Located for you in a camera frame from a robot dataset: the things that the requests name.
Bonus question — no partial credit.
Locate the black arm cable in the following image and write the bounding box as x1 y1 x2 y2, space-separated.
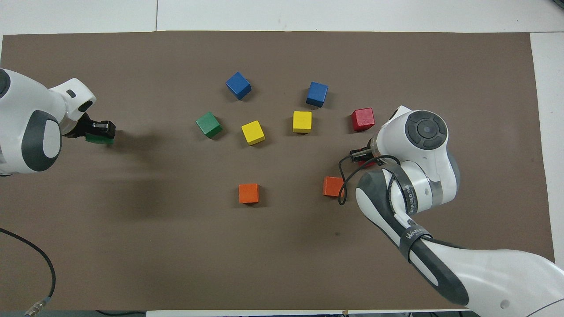
0 228 57 317
338 155 401 206

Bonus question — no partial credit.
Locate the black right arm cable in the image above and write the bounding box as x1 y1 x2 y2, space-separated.
338 155 401 206

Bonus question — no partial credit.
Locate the blue wooden cube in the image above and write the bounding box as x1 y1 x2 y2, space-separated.
226 72 252 100
306 81 329 108

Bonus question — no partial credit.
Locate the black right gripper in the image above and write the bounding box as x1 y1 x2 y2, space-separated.
350 138 375 163

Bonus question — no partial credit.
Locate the yellow wooden cube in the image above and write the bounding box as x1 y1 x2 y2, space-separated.
293 111 312 133
241 120 266 146

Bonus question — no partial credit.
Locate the green wooden cube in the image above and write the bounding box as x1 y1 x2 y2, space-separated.
85 133 115 145
196 111 223 139

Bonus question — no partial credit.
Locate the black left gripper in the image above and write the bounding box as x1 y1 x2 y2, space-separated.
65 113 116 140

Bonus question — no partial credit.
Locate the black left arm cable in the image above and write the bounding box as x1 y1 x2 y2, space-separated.
0 228 57 317

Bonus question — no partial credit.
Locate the brown table mat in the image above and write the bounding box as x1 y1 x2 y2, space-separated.
0 31 560 311

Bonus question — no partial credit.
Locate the orange wooden cube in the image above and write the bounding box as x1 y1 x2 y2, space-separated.
238 183 260 204
322 176 345 197

